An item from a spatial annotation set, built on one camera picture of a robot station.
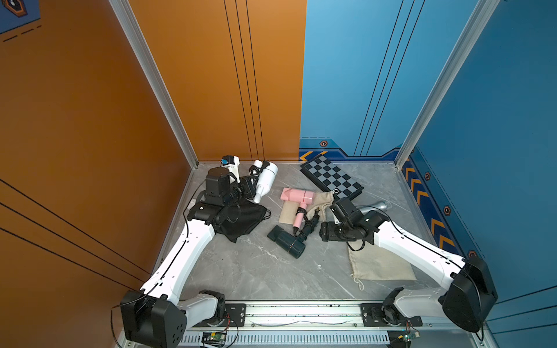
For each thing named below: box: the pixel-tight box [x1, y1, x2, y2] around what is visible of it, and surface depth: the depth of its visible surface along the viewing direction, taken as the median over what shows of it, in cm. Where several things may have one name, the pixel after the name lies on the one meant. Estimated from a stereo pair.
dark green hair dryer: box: [266, 207, 320, 259], surface depth 89 cm
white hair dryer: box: [250, 159, 279, 203], surface depth 80 cm
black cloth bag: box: [213, 198, 272, 243], surface depth 95 cm
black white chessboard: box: [299, 155, 365, 201], surface depth 111 cm
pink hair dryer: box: [279, 187, 316, 235], surface depth 99 cm
